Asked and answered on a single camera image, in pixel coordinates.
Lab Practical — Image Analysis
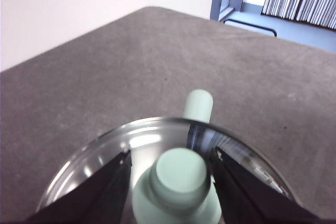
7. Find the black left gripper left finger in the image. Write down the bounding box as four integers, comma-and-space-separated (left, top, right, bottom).
25, 149, 133, 224

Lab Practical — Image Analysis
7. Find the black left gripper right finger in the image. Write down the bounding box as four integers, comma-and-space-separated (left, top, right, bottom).
209, 146, 323, 224

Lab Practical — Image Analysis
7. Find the glass lid with green knob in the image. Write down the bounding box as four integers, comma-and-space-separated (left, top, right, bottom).
36, 116, 295, 224

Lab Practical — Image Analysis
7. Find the mint green handled steamer pot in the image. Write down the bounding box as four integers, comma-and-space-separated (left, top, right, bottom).
183, 89, 215, 124

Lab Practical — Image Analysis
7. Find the black metal rail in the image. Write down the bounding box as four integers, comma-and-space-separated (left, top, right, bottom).
223, 18, 278, 37

